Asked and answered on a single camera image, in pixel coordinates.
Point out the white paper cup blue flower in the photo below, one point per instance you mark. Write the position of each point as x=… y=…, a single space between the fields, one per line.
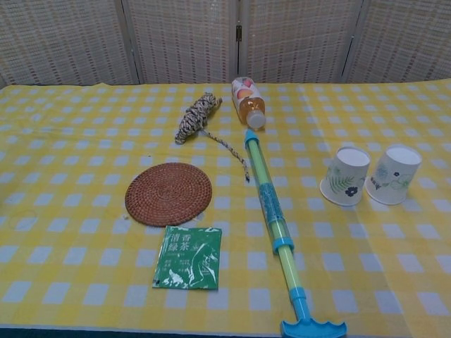
x=393 y=176

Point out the white paper cup fern print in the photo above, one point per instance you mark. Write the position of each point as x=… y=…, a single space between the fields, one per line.
x=347 y=176

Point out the blue green water pump toy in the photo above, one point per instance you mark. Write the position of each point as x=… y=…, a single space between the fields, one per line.
x=269 y=197

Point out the round brown rattan coaster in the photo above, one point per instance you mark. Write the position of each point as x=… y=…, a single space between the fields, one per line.
x=168 y=194

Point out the peach juice plastic bottle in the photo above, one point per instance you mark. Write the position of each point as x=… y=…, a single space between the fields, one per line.
x=249 y=102

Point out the green tea sachet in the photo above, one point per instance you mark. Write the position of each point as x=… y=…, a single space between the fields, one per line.
x=188 y=258

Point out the woven folding screen panel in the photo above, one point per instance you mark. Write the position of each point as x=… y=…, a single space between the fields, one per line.
x=183 y=38
x=405 y=38
x=60 y=38
x=299 y=38

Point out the brass screen hinge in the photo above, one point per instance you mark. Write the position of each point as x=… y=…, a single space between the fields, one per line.
x=238 y=32

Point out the yellow white checked tablecloth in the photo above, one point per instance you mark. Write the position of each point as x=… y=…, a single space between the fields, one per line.
x=70 y=176

